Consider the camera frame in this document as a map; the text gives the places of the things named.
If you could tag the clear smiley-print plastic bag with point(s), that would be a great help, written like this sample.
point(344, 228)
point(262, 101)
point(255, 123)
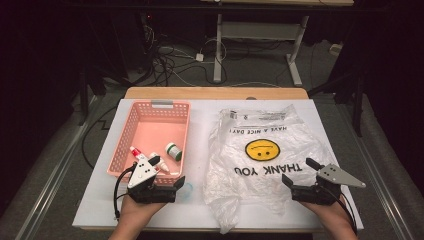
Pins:
point(266, 126)

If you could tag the pink perforated plastic basket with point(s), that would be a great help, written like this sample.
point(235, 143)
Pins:
point(156, 133)

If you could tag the white-legged desk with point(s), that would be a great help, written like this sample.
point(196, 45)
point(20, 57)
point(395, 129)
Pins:
point(218, 50)

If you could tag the small white dropper bottle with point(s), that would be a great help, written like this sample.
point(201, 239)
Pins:
point(164, 166)

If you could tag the white foam board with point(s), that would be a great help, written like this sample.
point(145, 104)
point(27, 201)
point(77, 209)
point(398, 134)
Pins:
point(196, 133)

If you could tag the black metal stand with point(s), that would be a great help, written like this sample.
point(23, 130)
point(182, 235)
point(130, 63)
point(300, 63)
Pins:
point(83, 96)
point(357, 106)

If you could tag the person's left hand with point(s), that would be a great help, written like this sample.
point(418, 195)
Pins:
point(135, 215)

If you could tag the red and white tube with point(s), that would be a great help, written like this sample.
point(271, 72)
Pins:
point(136, 153)

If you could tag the small white power adapter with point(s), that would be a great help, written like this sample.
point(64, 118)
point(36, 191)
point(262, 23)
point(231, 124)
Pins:
point(199, 57)

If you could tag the person's right hand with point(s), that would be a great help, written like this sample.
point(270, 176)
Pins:
point(333, 215)

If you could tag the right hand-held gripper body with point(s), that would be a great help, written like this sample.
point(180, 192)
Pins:
point(316, 195)

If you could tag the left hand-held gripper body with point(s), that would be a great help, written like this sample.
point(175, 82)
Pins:
point(141, 176)

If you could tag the white jar with green band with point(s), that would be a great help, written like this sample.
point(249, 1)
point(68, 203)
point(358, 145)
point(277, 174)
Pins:
point(173, 150)

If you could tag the grey metal floor rail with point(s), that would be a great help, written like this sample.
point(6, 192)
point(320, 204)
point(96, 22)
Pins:
point(56, 173)
point(380, 176)

